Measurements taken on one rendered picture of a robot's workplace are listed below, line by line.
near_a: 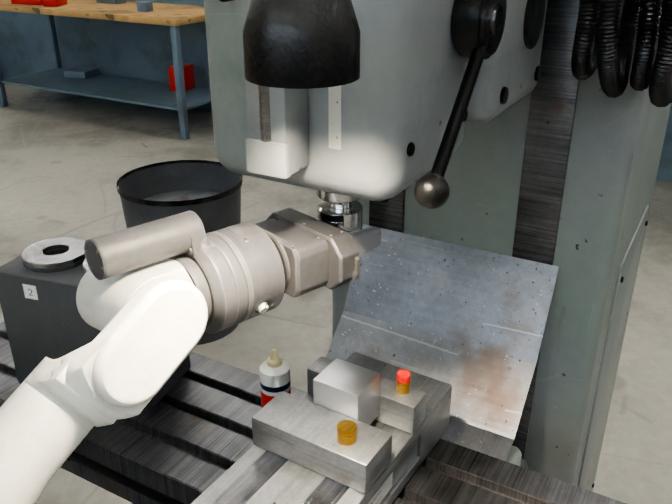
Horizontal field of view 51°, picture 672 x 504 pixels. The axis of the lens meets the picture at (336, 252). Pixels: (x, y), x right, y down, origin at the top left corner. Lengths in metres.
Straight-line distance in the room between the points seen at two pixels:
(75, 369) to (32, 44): 7.34
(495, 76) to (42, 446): 0.53
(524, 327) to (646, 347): 2.01
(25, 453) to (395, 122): 0.38
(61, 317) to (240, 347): 1.87
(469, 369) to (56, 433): 0.67
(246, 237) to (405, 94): 0.19
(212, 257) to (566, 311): 0.64
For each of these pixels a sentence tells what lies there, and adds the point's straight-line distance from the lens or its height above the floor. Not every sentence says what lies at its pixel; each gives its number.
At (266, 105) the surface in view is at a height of 1.40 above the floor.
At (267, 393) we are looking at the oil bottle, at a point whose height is 0.97.
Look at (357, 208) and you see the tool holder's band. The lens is 0.72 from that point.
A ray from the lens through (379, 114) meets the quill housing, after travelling 0.58.
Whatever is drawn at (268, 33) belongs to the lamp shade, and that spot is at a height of 1.48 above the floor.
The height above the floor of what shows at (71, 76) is 0.25.
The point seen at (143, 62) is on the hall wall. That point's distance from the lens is 6.80.
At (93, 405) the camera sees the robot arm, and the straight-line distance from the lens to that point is 0.58.
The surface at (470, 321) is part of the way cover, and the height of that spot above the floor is 0.98.
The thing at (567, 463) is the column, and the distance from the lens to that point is 1.27.
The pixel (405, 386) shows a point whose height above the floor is 1.04.
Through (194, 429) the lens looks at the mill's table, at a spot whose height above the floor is 0.92.
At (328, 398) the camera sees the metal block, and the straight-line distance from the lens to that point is 0.83.
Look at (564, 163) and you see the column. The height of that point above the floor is 1.23.
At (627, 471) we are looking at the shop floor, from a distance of 2.45.
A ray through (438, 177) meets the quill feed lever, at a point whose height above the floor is 1.34.
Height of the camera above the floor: 1.54
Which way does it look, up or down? 25 degrees down
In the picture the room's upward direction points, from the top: straight up
